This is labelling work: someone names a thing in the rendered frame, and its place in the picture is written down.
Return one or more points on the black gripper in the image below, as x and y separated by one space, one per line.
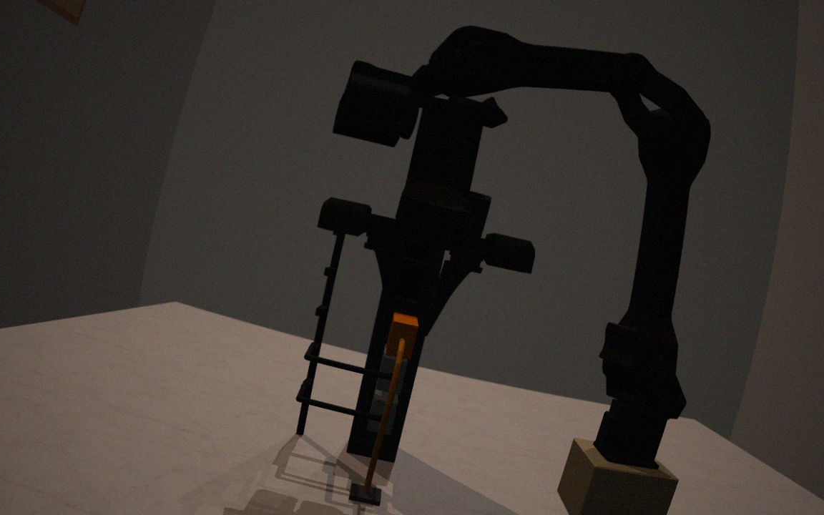
497 250

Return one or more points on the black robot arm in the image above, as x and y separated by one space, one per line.
640 352

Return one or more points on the orange power plug with cord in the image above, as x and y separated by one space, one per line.
400 342

